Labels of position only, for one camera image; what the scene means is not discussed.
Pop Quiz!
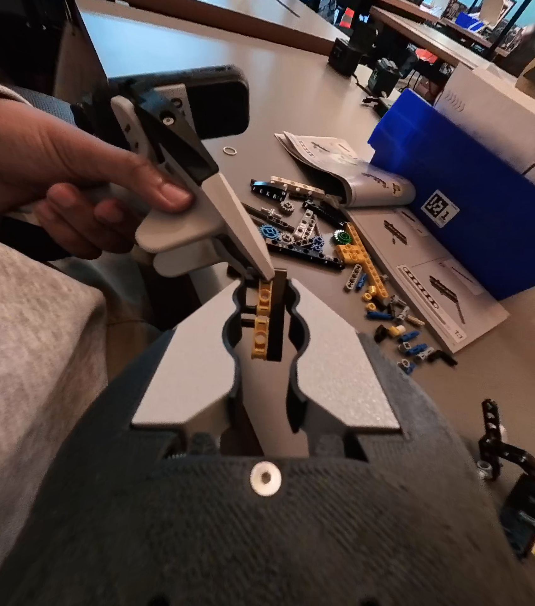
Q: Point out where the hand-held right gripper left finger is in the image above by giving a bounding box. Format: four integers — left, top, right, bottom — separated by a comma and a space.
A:
131, 278, 250, 434

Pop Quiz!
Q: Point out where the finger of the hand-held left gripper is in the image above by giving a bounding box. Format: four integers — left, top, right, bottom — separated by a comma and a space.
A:
213, 238, 256, 281
200, 172, 276, 282

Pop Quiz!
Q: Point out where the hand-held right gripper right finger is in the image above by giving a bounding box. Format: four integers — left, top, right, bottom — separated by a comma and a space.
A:
288, 278, 401, 435

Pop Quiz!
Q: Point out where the yellow and black lego assembly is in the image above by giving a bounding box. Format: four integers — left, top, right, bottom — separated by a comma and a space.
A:
241, 267, 292, 363

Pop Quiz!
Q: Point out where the pile of loose lego pieces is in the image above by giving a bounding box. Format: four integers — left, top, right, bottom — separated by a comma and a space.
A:
241, 175, 457, 375

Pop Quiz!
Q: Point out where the black lego model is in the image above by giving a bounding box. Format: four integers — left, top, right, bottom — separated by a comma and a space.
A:
477, 399, 535, 562

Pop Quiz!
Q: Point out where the person's left hand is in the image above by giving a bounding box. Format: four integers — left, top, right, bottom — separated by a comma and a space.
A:
0, 96, 193, 260

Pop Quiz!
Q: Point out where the wood-edged table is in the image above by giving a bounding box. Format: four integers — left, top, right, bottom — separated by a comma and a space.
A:
121, 0, 349, 55

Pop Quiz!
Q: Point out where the folded instruction booklet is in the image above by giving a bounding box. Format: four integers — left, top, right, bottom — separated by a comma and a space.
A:
274, 130, 416, 209

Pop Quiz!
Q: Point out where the open instruction sheet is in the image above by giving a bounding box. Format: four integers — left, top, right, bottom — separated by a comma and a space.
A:
345, 204, 510, 355

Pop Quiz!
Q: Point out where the black box device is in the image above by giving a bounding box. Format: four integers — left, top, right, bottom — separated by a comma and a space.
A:
328, 37, 364, 76

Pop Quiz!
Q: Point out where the person's grey sweater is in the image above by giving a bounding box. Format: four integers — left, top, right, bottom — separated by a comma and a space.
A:
0, 226, 109, 606

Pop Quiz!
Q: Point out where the dark green device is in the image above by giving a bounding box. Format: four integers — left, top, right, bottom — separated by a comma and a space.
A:
368, 47, 419, 95

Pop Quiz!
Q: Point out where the blue plastic bin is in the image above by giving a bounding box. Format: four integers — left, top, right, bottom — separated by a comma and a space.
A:
368, 87, 535, 301

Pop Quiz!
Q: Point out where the white cardboard box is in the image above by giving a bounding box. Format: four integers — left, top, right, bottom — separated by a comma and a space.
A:
433, 62, 535, 209

